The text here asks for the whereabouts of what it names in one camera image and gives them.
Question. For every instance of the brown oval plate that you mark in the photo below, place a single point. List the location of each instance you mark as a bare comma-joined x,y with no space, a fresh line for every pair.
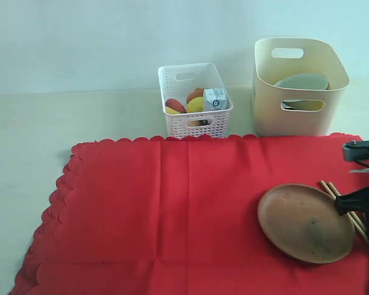
302,222

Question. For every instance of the pale green bowl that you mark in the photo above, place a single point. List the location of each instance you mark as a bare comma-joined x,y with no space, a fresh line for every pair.
305,81

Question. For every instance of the white blue milk carton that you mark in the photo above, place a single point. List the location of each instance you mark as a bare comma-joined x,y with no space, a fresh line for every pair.
215,99

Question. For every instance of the yellow round fruit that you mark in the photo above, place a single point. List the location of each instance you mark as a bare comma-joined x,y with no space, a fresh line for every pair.
195,105

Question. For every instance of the orange fried nugget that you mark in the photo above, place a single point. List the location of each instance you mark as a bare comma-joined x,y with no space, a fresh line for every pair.
198,92

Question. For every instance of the orange cheese wedge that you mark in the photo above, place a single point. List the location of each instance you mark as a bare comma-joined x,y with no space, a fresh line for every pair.
171,111

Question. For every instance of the red sausage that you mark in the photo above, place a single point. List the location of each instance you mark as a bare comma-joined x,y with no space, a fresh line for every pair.
175,104

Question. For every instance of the wooden chopstick left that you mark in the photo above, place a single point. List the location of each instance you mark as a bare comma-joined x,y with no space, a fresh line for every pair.
323,184

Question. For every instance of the cream plastic bin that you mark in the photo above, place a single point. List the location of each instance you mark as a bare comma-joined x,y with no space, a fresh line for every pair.
276,58

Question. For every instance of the red scalloped table cloth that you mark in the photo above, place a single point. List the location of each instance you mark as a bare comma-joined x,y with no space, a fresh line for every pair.
168,216

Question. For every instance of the white woven plastic basket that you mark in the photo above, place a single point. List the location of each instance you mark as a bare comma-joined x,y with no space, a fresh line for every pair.
178,82

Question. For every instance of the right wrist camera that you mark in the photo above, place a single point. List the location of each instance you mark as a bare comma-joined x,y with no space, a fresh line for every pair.
356,150

